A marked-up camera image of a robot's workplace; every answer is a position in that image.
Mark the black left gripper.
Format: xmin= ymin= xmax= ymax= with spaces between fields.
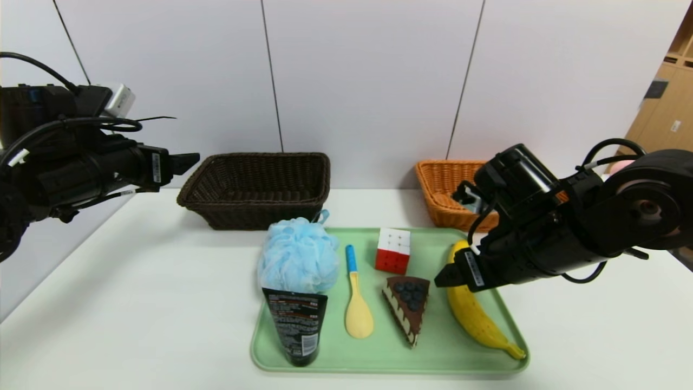
xmin=98 ymin=142 xmax=200 ymax=194

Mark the red white puzzle cube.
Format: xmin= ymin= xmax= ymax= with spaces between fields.
xmin=375 ymin=227 xmax=411 ymax=275

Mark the black left camera cable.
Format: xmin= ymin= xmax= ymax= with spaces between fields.
xmin=0 ymin=51 xmax=82 ymax=93

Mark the black cosmetic tube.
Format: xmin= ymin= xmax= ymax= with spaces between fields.
xmin=262 ymin=287 xmax=329 ymax=367

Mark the wooden cabinet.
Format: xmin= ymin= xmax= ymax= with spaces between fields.
xmin=623 ymin=5 xmax=693 ymax=155

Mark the yellow spoon with blue handle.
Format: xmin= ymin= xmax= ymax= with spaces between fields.
xmin=345 ymin=245 xmax=375 ymax=339

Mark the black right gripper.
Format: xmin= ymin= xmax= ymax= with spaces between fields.
xmin=434 ymin=227 xmax=554 ymax=293

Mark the yellow banana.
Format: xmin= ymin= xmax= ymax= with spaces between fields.
xmin=446 ymin=240 xmax=527 ymax=361

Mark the light green plastic tray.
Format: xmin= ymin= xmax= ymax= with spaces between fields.
xmin=250 ymin=227 xmax=530 ymax=374

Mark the dark brown wicker basket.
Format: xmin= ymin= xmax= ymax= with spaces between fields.
xmin=176 ymin=152 xmax=331 ymax=231

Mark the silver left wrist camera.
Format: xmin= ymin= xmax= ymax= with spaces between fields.
xmin=102 ymin=83 xmax=136 ymax=119

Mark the light blue mesh loofah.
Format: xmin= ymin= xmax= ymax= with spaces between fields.
xmin=257 ymin=210 xmax=341 ymax=294

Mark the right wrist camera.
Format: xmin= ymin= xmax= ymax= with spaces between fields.
xmin=459 ymin=181 xmax=488 ymax=215

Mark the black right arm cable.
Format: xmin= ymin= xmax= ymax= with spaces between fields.
xmin=582 ymin=138 xmax=648 ymax=170

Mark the chocolate blueberry cake slice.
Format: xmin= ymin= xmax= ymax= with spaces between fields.
xmin=381 ymin=276 xmax=431 ymax=347

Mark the orange wicker basket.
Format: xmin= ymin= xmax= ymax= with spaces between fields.
xmin=415 ymin=160 xmax=569 ymax=232

